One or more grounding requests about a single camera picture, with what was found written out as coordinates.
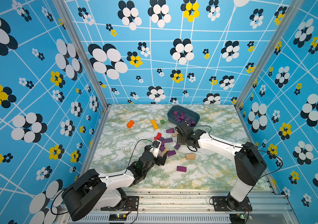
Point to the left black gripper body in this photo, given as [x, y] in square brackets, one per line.
[158, 160]

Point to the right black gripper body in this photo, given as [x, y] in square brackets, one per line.
[181, 141]

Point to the purple tall triangle brick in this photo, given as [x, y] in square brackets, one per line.
[171, 130]

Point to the lone purple brick front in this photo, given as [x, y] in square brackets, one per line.
[181, 169]

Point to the yellow long brick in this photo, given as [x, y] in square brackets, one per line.
[154, 124]

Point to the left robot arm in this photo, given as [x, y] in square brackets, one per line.
[93, 190]

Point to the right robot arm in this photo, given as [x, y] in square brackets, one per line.
[249, 163]

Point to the dark teal storage bin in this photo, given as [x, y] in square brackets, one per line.
[178, 114]

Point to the natural wood slanted brick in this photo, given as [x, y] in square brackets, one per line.
[164, 152]

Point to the purple long brick centre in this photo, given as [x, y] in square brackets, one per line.
[171, 153]

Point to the natural wood large brick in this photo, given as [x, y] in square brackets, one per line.
[190, 156]

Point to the red arch brick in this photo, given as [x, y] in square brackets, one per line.
[158, 136]

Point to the orange brick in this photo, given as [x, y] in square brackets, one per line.
[130, 124]

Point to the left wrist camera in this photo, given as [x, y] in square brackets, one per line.
[155, 148]

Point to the aluminium front rail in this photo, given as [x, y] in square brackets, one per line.
[192, 206]

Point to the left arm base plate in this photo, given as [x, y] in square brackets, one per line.
[130, 203]

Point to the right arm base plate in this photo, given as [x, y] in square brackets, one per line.
[229, 204]

